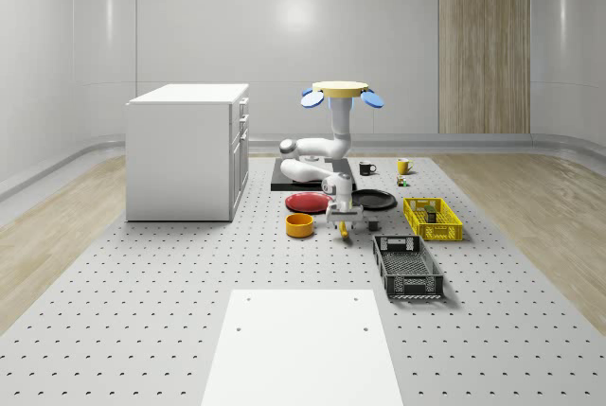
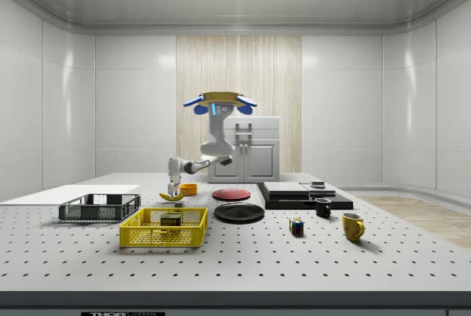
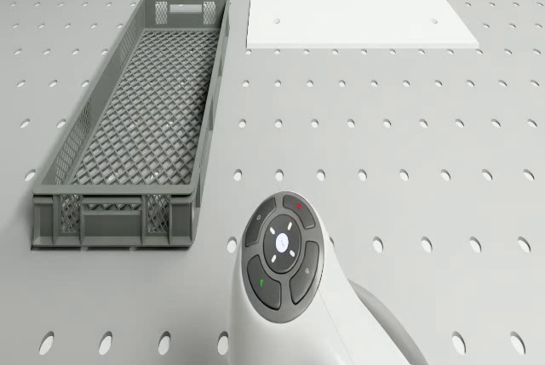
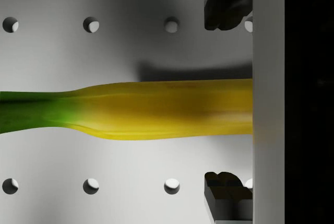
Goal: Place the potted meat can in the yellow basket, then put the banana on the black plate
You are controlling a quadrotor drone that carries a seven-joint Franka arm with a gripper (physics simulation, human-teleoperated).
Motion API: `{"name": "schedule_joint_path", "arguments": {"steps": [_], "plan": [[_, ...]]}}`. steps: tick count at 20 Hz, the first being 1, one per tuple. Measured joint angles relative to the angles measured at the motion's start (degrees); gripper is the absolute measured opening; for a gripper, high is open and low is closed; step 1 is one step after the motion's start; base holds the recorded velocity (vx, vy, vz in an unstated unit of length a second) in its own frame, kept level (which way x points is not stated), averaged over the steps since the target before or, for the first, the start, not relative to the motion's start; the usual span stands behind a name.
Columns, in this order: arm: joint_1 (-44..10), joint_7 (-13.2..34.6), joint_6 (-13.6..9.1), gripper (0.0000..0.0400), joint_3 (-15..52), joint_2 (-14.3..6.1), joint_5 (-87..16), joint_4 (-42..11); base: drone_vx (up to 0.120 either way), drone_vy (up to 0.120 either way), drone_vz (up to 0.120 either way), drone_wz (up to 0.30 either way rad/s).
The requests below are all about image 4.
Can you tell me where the banana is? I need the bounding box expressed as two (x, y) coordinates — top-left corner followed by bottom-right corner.
(0, 78), (253, 141)

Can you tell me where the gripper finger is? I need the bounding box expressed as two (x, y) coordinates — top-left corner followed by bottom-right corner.
(204, 0), (253, 31)
(204, 171), (253, 221)

